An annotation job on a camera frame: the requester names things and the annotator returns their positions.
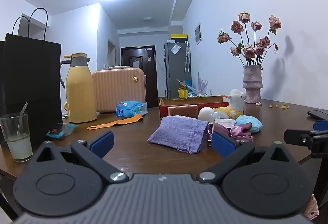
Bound grey refrigerator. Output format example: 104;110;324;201
164;41;192;99

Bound white foam ball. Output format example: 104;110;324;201
198;107;216;122

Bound yellow thermos jug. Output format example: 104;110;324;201
60;53;98;124

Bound blue fluffy plush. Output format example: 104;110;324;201
235;114;263;134

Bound black smartphone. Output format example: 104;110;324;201
307;110;328;120

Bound glass with milky drink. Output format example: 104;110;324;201
0;113;33;163

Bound white interior door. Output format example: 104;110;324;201
108;38;116;67

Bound red cardboard box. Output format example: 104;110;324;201
158;95;230;122

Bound wall picture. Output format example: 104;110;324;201
195;22;203;45

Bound dark brown entrance door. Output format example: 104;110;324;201
121;45;157;108

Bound purple drawstring pouch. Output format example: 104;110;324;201
147;116;209;154

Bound scattered yellow flower buds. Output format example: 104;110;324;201
268;103;289;110

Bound brown sponge block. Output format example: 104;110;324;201
167;105;199;120

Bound white and yellow alpaca plush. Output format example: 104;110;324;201
214;89;248;120

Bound clear drinking straw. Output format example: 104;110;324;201
17;102;28;137

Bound folded white umbrella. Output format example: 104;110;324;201
184;41;191;73

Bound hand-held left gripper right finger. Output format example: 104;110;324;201
196;131;298;184

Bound peach ribbed suitcase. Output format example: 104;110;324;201
91;66;147;114

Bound black paper bag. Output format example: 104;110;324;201
0;7;63;148

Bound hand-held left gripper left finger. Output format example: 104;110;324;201
31;131;129;184

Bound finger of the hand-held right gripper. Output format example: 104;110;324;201
313;120;328;132
284;128;312;148

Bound clear plastic bundle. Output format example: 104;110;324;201
214;118;236;128

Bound blue snack wrapper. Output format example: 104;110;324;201
46;123;79;140

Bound pink textured vase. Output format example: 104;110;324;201
243;65;263;104

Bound blue wet wipes packet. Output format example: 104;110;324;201
116;101;148;118

